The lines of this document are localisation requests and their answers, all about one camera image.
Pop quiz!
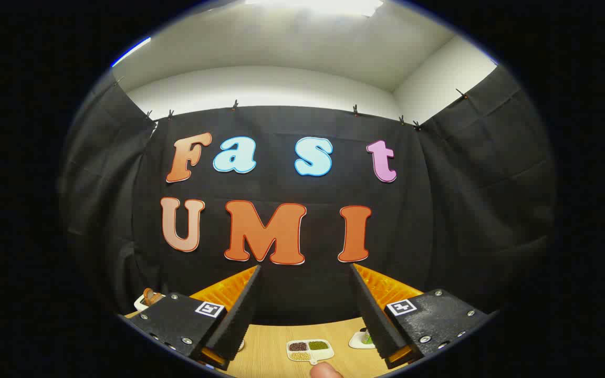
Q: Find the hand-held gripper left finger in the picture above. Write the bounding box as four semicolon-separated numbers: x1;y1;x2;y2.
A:
124;265;262;371

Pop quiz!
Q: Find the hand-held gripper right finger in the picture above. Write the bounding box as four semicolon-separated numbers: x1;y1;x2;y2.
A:
349;263;492;370

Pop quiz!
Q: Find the small white dish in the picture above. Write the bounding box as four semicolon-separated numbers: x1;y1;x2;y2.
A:
348;331;377;350

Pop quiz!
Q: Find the white divided tray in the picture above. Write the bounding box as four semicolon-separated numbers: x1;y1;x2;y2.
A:
286;339;335;365

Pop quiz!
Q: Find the white toaster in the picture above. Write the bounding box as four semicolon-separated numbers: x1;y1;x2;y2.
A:
133;294;164;311

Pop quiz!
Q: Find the ceiling light panel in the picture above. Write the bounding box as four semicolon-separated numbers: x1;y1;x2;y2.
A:
245;0;384;16

